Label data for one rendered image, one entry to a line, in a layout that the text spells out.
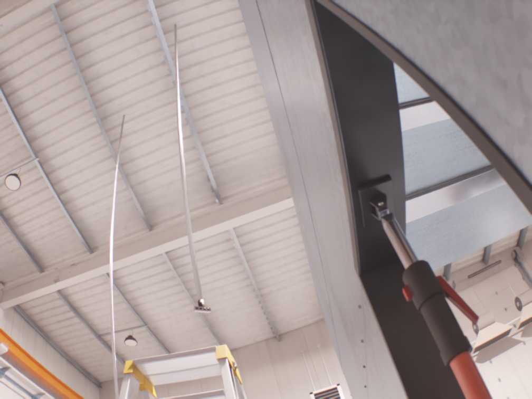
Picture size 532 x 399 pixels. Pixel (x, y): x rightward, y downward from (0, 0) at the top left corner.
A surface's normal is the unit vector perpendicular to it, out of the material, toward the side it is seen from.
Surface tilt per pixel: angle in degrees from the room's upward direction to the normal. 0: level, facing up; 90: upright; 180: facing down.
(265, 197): 90
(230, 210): 90
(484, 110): 90
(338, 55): 180
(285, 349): 90
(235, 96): 177
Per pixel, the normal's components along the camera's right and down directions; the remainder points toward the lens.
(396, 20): -0.95, 0.30
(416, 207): 0.22, 0.64
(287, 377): -0.21, -0.71
